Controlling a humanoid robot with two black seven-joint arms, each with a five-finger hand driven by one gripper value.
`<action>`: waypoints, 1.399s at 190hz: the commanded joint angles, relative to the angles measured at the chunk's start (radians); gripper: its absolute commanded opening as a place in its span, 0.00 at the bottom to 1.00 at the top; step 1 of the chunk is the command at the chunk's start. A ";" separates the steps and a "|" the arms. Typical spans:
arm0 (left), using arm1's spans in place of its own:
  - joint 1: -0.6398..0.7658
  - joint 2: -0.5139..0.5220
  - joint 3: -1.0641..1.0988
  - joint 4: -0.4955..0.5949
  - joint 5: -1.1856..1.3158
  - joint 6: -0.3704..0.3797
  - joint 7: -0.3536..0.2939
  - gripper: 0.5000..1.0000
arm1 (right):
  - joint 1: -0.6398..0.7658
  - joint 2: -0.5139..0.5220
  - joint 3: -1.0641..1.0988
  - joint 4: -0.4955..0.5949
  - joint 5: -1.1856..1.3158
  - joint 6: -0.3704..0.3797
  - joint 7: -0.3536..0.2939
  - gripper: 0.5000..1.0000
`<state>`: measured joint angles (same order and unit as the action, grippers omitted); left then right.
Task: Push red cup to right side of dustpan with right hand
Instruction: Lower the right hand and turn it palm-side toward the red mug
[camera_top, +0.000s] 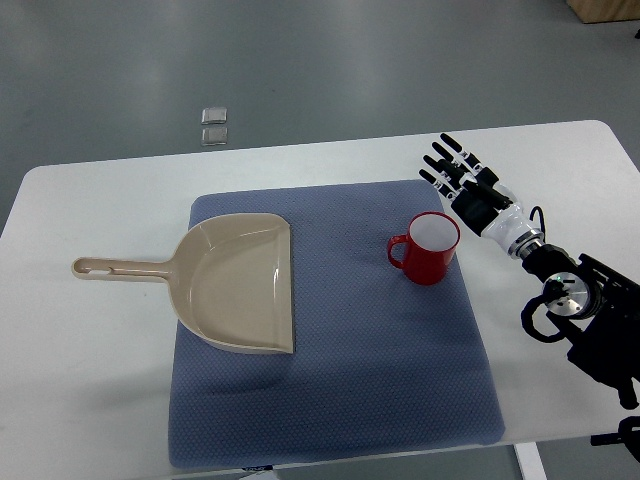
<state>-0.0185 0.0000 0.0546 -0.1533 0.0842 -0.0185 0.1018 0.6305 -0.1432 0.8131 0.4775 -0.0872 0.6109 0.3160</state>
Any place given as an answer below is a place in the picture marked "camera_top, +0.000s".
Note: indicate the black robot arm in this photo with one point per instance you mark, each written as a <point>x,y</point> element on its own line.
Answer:
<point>595,309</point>

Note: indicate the wooden box corner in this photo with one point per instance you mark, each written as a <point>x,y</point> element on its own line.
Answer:
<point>604,11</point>

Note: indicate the white table leg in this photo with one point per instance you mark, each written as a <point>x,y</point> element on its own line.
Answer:
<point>529,461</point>

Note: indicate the blue grey cushion mat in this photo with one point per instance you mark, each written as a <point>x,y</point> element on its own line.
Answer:
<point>381,364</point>

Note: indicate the beige plastic dustpan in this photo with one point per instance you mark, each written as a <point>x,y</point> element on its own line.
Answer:
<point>229,281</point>

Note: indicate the lower metal floor plate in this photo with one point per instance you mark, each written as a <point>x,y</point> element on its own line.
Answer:
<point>214,136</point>

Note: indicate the upper metal floor plate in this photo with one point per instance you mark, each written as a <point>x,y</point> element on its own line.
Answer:
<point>214,115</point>

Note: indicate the metal floor plate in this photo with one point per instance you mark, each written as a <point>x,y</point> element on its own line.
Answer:
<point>214,115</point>
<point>214,136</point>

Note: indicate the red mug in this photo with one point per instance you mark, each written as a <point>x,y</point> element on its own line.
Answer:
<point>424,252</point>

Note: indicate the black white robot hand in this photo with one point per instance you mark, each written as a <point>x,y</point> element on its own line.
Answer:
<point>478,198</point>

